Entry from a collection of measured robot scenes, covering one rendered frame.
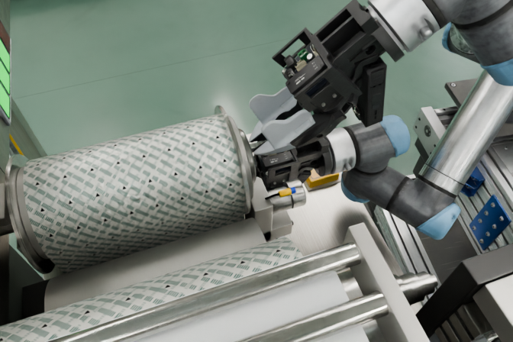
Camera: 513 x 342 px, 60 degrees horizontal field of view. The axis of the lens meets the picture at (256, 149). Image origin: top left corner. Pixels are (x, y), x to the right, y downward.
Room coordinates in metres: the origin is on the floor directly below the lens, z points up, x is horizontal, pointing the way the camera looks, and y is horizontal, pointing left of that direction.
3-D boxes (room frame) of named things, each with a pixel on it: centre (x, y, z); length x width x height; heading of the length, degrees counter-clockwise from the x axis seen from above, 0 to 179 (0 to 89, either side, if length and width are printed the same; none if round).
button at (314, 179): (0.58, -0.14, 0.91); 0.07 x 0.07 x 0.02; 19
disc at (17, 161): (0.27, 0.27, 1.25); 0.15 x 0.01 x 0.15; 19
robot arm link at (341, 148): (0.47, -0.14, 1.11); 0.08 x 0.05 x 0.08; 19
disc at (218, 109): (0.35, 0.03, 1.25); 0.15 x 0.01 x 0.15; 19
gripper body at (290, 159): (0.45, -0.06, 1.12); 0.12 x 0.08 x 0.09; 109
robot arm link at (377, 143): (0.50, -0.21, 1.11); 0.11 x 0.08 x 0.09; 109
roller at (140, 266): (0.20, 0.11, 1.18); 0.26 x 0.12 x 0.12; 109
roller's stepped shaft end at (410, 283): (0.14, -0.13, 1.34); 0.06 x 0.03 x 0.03; 109
